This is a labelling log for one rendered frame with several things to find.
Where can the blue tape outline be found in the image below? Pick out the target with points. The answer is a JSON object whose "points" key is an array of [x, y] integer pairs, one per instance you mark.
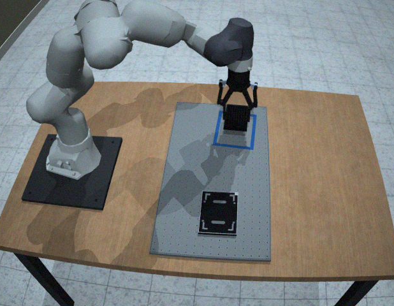
{"points": [[235, 146]]}

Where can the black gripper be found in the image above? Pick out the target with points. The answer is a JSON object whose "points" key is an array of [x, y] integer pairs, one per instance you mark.
{"points": [[238, 82]]}

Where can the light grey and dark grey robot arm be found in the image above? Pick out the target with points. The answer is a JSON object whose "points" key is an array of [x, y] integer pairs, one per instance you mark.
{"points": [[104, 37]]}

